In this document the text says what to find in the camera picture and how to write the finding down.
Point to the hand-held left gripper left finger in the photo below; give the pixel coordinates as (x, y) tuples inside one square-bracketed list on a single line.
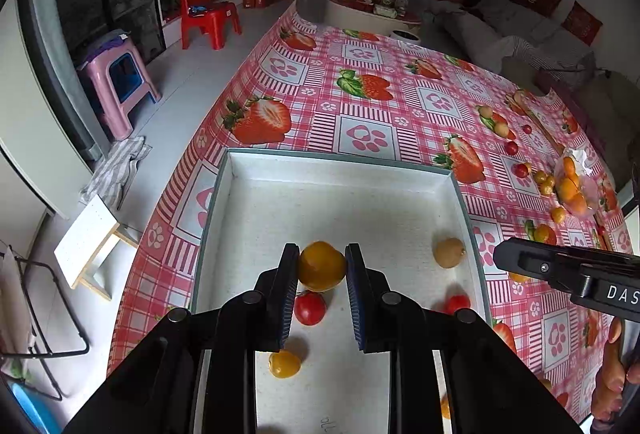
[(287, 299)]

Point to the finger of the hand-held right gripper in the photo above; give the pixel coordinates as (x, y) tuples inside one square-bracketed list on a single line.
[(530, 259)]

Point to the small wooden stool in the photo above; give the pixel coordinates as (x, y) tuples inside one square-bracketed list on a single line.
[(87, 236)]

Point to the orange mandarin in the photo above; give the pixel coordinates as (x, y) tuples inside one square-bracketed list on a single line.
[(570, 164), (567, 187), (579, 204)]

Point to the strawberry print pink tablecloth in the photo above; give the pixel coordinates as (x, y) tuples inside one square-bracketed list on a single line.
[(360, 134)]

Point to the white foam box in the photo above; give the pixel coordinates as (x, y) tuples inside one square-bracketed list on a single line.
[(325, 199)]

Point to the striped grey cloth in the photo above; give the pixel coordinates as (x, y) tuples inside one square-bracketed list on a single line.
[(117, 169)]

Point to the person's right hand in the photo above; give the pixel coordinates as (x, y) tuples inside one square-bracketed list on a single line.
[(610, 379)]

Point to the light grey sofa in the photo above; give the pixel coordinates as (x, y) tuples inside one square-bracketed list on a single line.
[(500, 39)]

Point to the plastic bag of oranges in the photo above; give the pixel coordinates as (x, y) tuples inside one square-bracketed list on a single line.
[(590, 194)]

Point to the brown longan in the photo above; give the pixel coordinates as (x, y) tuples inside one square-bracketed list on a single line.
[(449, 253)]

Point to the purple blanket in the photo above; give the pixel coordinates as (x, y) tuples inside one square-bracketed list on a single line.
[(550, 84)]

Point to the black metal rack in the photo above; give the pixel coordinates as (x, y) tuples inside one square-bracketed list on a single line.
[(50, 354)]

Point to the blue plastic object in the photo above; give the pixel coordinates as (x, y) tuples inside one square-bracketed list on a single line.
[(30, 409)]

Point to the white waste bin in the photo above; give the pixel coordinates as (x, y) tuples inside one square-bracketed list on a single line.
[(405, 35)]

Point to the pale yellow longan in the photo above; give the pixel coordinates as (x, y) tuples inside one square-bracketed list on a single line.
[(486, 112), (501, 130)]

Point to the yellow cherry tomato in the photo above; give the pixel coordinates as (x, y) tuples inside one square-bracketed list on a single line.
[(544, 234), (519, 277), (547, 187), (539, 176), (558, 214), (322, 266), (550, 179), (285, 364)]

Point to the red plastic chair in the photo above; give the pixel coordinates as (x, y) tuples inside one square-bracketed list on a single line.
[(207, 16)]

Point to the white crumpled tissue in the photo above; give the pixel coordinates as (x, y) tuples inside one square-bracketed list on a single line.
[(582, 158)]

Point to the pink plastic stool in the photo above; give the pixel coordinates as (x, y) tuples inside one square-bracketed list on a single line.
[(117, 84)]

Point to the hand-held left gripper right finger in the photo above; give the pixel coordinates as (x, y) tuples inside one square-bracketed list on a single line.
[(355, 299)]

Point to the white coffee table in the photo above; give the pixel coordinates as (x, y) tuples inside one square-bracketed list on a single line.
[(370, 16)]

